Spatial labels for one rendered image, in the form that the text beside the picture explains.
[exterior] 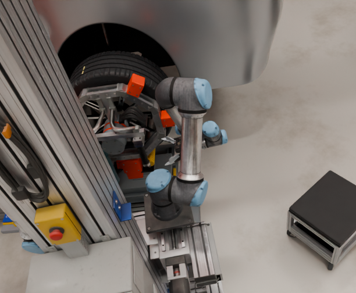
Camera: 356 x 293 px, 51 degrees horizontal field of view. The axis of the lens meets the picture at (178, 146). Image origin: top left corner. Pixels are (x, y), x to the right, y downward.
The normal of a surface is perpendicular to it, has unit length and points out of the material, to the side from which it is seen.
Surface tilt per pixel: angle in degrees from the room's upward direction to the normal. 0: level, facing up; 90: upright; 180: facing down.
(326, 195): 0
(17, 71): 90
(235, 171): 0
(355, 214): 0
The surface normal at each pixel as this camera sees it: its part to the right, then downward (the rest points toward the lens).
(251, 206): -0.18, -0.68
